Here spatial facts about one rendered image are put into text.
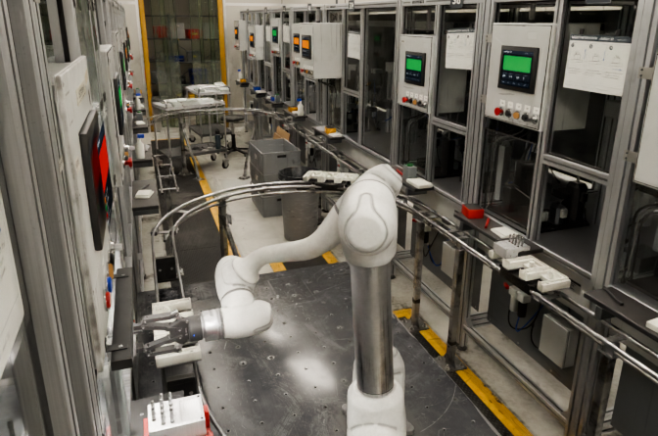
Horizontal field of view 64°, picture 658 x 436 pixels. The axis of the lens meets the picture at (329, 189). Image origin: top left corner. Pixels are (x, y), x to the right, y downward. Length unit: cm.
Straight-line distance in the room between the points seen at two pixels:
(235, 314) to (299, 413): 44
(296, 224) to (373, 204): 349
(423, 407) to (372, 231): 88
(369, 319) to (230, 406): 73
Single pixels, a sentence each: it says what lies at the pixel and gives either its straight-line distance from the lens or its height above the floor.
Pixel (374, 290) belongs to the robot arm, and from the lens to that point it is 131.
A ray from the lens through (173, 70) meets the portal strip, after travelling 977.
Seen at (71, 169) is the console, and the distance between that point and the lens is 82.
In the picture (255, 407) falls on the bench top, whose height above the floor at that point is 68.
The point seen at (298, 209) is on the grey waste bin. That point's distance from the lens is 461.
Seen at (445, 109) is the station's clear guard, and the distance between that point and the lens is 326.
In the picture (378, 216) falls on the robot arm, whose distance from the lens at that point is 119.
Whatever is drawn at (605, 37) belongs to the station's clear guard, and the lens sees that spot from 235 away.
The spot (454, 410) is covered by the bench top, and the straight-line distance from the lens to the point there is 194.
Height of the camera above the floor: 190
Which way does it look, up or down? 18 degrees down
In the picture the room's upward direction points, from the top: straight up
